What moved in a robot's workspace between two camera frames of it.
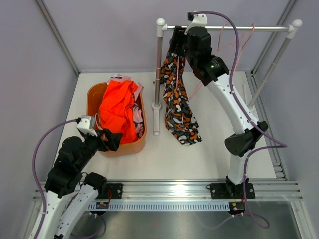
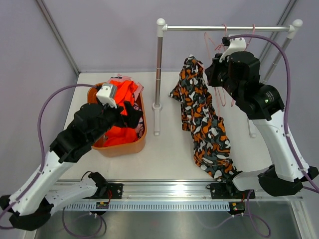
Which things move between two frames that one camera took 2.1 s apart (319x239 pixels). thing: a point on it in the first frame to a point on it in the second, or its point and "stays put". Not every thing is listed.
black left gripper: x=111 y=143 to x=133 y=115
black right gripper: x=178 y=36 to x=212 y=71
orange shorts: x=116 y=112 stays put
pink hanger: x=177 y=71 to x=216 y=94
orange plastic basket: x=93 y=100 stays put
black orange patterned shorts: x=179 y=117 to x=210 y=137
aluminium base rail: x=184 y=195 stays put
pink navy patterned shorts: x=136 y=108 stays put
